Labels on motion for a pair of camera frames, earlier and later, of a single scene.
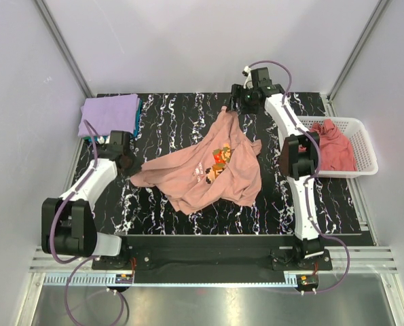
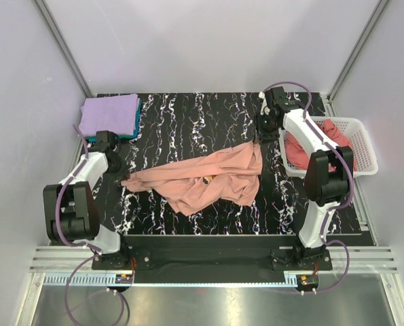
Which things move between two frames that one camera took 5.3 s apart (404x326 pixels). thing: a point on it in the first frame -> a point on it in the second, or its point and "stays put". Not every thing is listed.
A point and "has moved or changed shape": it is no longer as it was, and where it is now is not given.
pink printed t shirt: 221,165 has moved or changed shape
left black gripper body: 134,165 -> 116,170
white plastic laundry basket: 355,132 stays put
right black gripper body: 246,102 -> 266,130
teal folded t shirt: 137,128 stays put
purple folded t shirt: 108,114 stays put
